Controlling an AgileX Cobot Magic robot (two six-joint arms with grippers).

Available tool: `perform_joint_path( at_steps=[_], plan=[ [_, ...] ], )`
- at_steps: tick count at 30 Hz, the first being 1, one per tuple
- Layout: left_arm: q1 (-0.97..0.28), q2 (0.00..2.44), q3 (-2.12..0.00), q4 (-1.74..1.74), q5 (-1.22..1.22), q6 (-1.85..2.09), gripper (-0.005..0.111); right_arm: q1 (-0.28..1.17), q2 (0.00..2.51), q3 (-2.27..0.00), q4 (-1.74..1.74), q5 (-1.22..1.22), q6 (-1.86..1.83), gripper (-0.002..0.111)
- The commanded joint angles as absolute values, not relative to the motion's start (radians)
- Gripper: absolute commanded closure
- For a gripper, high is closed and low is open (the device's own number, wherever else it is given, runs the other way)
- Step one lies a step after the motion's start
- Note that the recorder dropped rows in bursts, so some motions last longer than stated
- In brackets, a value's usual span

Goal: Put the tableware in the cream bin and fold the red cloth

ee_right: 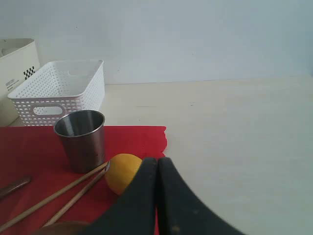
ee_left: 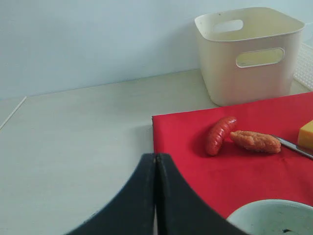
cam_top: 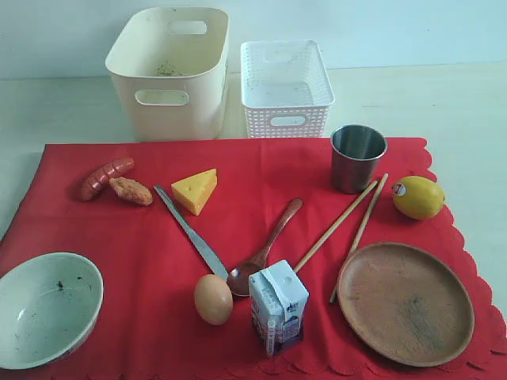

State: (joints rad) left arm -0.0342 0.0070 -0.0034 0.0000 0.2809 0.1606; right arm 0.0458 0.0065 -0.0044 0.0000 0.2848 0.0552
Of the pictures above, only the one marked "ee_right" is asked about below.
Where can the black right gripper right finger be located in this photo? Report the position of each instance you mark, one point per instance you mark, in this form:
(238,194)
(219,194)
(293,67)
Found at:
(180,211)

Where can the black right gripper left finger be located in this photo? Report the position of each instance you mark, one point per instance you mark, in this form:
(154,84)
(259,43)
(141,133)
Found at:
(134,212)

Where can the yellow lemon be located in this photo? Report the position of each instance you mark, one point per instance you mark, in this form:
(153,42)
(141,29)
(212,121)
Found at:
(123,168)

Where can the wooden chopstick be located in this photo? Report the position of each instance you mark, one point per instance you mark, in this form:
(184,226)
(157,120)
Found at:
(32,209)
(81,193)

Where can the brown wooden plate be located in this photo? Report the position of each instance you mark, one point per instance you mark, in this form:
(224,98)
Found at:
(62,228)

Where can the stainless steel cup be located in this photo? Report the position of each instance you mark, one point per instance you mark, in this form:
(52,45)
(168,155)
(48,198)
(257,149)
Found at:
(82,136)

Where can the brown wooden spoon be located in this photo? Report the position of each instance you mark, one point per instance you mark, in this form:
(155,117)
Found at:
(5,191)

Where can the white perforated basket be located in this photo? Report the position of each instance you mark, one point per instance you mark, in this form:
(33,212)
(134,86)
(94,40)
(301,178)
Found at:
(59,88)

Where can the cream plastic bin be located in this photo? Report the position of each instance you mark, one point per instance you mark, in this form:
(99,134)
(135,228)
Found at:
(18,61)

